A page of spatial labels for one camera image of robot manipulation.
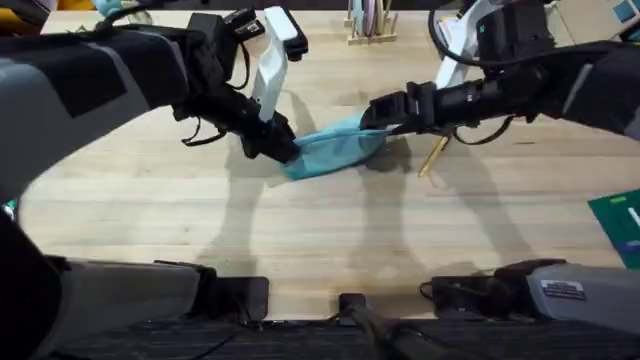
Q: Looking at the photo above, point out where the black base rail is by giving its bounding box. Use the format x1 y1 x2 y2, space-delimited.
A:
47 292 640 360

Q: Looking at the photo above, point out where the pink plate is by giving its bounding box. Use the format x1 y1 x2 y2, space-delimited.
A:
363 0 377 36

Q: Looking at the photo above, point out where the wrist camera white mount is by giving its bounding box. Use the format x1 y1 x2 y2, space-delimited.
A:
222 5 310 124
433 0 557 90

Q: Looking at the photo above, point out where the yellow pen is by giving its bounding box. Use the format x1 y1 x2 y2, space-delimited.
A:
417 133 452 179

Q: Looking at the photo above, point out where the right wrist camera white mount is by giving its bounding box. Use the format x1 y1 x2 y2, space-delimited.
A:
433 0 557 90

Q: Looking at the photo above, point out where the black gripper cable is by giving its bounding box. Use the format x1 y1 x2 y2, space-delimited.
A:
451 114 516 147
180 116 229 148

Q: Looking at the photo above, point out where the yellow object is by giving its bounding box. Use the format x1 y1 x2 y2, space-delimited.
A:
0 0 97 37

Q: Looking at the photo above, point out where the wooden peg rack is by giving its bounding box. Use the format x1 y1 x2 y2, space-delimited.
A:
342 0 401 47

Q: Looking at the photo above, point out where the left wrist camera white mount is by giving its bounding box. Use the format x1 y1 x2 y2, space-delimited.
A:
222 5 310 124

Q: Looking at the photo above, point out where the teal soft zip bag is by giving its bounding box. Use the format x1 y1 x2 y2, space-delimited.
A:
281 112 397 182

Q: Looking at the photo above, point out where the pale blue plate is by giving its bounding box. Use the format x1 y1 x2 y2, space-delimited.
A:
351 0 366 36

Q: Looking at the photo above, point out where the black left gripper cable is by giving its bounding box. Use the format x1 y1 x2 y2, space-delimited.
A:
180 116 229 148

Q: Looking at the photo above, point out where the green board with blocks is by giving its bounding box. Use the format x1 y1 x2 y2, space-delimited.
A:
586 188 640 272

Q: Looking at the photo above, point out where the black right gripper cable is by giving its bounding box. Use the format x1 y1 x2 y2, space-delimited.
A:
451 114 516 147

